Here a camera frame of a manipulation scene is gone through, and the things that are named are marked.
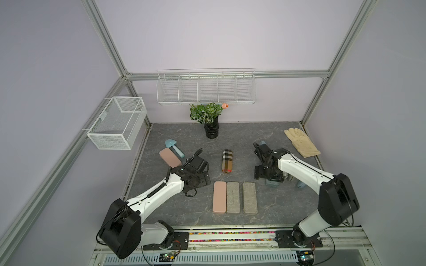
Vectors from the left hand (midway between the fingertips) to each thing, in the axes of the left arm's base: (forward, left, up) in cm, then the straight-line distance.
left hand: (200, 183), depth 83 cm
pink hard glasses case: (+22, +21, -7) cm, 31 cm away
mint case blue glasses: (-1, -38, -5) cm, 38 cm away
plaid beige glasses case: (+15, -15, -4) cm, 22 cm away
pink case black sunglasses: (-6, -9, -6) cm, 13 cm away
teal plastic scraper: (+33, +20, -7) cm, 40 cm away
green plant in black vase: (+32, -6, +17) cm, 37 cm away
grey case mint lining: (-8, -24, -5) cm, 26 cm away
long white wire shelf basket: (+51, -6, +23) cm, 56 cm away
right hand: (+2, -34, -2) cm, 34 cm away
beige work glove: (+27, -67, -7) cm, 72 cm away
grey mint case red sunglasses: (-6, -16, -6) cm, 18 cm away
